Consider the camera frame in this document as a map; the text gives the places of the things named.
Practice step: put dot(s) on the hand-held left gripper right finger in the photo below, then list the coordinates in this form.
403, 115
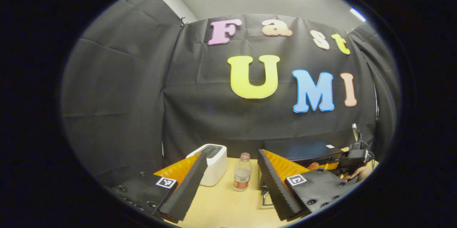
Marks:
275, 185

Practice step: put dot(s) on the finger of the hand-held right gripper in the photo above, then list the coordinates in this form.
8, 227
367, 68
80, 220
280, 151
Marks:
330, 166

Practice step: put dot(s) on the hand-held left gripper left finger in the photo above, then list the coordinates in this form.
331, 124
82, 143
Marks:
189, 188

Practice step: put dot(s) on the black electric oven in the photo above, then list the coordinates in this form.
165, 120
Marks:
303, 149

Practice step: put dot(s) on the clear plastic bottle red label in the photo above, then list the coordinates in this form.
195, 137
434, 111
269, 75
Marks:
242, 176

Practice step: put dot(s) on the white toaster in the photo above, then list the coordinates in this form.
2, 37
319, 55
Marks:
214, 163

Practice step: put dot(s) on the black backdrop cloth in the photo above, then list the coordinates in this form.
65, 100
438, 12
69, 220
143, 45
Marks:
125, 96

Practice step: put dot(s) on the small ceiling light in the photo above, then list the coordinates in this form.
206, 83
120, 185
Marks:
357, 14

